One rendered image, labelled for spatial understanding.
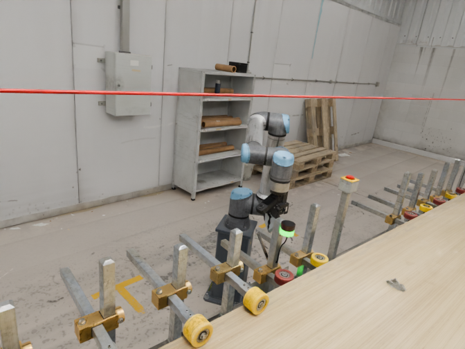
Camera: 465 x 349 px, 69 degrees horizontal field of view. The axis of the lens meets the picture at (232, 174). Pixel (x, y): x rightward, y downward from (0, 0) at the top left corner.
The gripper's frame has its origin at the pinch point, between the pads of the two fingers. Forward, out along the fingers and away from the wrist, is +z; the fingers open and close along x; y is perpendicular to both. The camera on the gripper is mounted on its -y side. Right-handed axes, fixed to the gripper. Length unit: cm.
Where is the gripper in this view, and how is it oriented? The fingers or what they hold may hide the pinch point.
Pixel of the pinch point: (268, 230)
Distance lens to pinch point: 160.3
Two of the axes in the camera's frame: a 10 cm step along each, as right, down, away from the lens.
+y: 7.6, -1.4, 6.3
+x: -6.4, -3.2, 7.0
